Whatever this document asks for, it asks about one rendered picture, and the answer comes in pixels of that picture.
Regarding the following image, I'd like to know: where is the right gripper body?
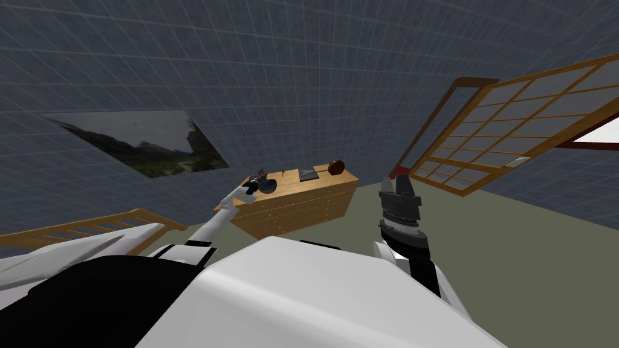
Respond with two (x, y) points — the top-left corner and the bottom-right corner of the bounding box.
(378, 190), (422, 221)

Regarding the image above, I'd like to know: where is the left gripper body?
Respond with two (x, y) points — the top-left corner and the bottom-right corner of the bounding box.
(241, 169), (278, 196)

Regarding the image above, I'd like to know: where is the wooden chest of drawers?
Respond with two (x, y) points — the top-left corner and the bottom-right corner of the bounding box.
(214, 159), (360, 241)

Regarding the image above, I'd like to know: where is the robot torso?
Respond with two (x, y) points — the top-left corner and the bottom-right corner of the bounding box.
(134, 236), (510, 348)

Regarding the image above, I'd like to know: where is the wooden lattice sliding door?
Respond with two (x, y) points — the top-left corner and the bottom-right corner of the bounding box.
(408, 52), (619, 199)

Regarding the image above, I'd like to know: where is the wooden bed with white bedding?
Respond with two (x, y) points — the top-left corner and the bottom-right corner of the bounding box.
(0, 208), (189, 293)

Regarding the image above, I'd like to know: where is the landscape picture on wall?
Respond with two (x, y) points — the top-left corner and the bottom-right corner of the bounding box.
(41, 109), (231, 179)

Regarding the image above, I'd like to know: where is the white window with red frame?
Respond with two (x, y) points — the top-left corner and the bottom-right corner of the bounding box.
(555, 112), (619, 152)

